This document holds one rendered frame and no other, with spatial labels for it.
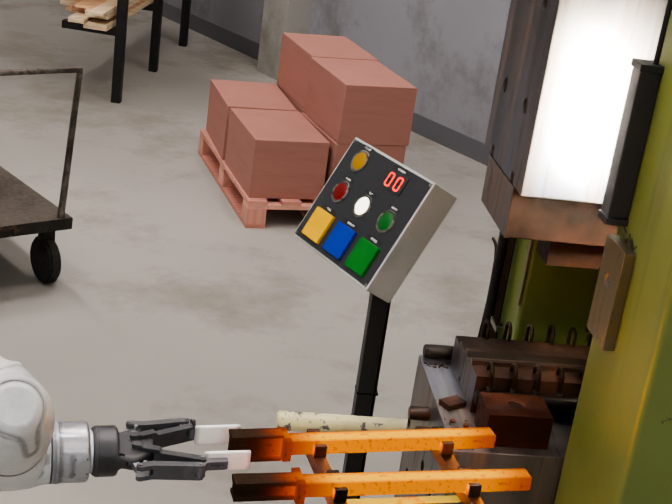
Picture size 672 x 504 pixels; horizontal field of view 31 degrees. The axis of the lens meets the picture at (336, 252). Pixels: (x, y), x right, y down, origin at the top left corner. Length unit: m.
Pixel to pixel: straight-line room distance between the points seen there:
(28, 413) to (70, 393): 2.52
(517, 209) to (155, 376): 2.31
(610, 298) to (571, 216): 0.25
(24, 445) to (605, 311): 0.94
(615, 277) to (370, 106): 3.78
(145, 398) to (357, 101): 2.10
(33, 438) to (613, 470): 0.91
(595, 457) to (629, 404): 0.16
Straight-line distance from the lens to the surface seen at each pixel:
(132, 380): 4.21
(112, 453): 1.80
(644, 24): 2.08
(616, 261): 1.98
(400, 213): 2.68
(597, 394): 2.08
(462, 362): 2.39
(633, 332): 1.95
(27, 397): 1.60
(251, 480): 1.76
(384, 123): 5.72
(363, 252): 2.69
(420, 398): 2.46
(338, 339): 4.67
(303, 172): 5.68
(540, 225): 2.18
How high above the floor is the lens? 1.98
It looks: 21 degrees down
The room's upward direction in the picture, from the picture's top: 8 degrees clockwise
